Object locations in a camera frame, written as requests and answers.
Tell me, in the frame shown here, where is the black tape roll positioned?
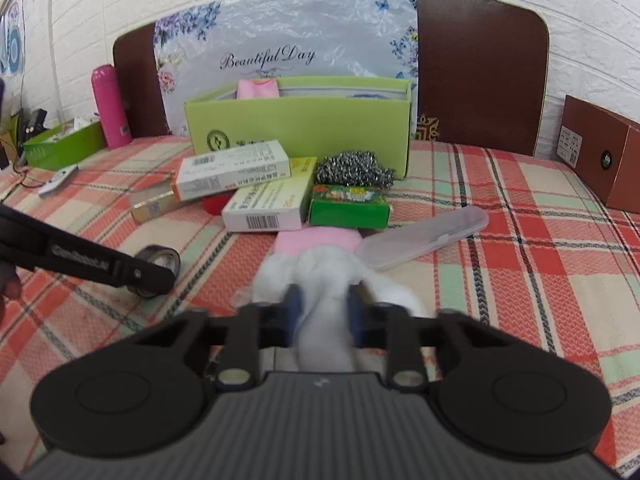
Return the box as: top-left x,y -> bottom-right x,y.
124,244 -> 182,299

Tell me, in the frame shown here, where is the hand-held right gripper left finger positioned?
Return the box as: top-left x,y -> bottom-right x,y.
117,284 -> 304,392

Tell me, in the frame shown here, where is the light green cardboard box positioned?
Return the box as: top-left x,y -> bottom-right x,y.
183,75 -> 414,181

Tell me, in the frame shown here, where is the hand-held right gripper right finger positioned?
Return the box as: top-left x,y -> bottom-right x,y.
347,284 -> 522,392

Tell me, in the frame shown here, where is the thin cable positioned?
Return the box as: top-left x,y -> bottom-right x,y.
0,140 -> 43,192

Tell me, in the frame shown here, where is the white medicine box with barcode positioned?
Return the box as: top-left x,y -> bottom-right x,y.
221,156 -> 319,233

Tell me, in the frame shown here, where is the steel wool scourer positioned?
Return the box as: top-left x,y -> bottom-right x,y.
313,148 -> 396,191

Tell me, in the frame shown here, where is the brown shoe box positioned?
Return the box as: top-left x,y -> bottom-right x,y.
555,94 -> 640,214

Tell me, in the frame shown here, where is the black device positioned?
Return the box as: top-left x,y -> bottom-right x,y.
22,108 -> 49,136

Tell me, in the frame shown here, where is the brown wooden headboard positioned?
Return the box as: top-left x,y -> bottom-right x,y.
112,0 -> 551,159

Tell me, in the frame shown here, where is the green sponge pack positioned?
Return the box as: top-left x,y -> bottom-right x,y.
308,183 -> 392,229

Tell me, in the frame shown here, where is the gold cardboard box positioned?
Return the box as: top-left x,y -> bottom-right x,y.
129,184 -> 189,224

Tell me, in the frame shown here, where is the red round lid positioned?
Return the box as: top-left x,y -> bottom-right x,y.
202,194 -> 231,216

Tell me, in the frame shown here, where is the floral plastic bedding bag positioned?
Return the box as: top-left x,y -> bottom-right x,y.
152,0 -> 420,139

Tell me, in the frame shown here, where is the blue wall sticker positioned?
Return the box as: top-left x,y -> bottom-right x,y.
0,2 -> 26,79

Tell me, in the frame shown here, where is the pink thermos bottle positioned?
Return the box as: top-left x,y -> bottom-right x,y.
90,63 -> 134,150

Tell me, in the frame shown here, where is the white paper packet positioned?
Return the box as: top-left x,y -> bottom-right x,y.
59,117 -> 102,137

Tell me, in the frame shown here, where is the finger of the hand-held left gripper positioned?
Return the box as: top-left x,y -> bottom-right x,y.
117,258 -> 177,296

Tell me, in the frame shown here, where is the plaid bed sheet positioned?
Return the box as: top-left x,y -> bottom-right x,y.
0,135 -> 640,476

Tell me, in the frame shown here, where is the small green open box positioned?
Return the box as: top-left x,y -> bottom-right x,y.
22,119 -> 107,171

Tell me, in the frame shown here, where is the white handheld device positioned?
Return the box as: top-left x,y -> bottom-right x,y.
38,163 -> 80,197

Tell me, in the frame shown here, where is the person's left hand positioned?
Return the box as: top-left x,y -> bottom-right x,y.
0,262 -> 24,321

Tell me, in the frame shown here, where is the white and orange medicine box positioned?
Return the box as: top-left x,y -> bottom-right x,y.
172,139 -> 292,201

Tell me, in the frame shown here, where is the translucent plastic case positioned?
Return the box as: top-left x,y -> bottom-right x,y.
357,207 -> 490,272

